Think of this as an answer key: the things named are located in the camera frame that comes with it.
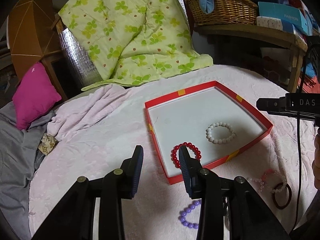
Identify red bead bracelet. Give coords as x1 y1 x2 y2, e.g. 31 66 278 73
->
170 141 202 169

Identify purple bead bracelet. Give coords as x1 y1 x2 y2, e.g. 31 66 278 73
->
178 199 202 229

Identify white pearl bead bracelet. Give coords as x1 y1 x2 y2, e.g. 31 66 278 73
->
205 121 237 145

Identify pink clear bead bracelet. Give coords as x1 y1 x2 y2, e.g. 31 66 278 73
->
247 168 288 193

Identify black round hair tie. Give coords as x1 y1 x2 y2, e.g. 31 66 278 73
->
271 182 293 210

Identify person's right hand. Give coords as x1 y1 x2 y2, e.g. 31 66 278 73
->
312 129 320 190

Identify red shallow cardboard box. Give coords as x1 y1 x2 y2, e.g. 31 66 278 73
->
145 81 273 185

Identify pink textured bed blanket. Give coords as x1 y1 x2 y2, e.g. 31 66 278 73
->
29 65 317 239

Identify wooden shelf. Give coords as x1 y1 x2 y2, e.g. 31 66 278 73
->
195 24 308 93

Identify small floral fabric pouch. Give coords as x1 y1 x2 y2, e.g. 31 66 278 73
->
38 133 58 156

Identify blue fashion box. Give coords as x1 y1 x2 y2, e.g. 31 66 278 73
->
258 2 309 35

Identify white patterned small box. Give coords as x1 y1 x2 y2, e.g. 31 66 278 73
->
257 16 283 30

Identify silver foil insulation mat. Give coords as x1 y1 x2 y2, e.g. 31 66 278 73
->
59 28 102 88

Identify grey bed sheet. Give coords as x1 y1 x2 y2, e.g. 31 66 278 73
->
1 102 54 239

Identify magenta pillow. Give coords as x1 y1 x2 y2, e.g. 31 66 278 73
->
12 62 62 130

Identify wicker basket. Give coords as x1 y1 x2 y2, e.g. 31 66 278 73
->
185 0 258 25

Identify green floral quilt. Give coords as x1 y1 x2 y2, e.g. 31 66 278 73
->
59 0 213 90

